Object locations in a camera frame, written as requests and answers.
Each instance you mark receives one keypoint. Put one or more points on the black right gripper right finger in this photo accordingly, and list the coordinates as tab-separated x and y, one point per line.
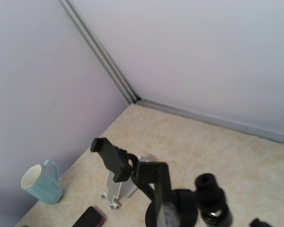
258	223

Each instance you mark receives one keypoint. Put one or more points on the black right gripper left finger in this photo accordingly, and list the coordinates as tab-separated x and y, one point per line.
165	209

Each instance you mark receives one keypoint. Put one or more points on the black front stand with pole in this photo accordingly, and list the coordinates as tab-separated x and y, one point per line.
211	201

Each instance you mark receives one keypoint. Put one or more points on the black round stand base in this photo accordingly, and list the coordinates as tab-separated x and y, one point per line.
145	176

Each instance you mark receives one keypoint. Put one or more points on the black phone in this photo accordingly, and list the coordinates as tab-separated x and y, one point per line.
91	217

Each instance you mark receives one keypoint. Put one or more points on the white folding phone stand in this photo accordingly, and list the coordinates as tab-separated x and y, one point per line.
119	183

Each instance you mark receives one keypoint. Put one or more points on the light blue plastic cup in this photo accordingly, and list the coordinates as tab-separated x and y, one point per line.
42	182

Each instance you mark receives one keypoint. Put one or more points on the left aluminium frame post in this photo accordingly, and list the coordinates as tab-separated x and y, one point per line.
100	52

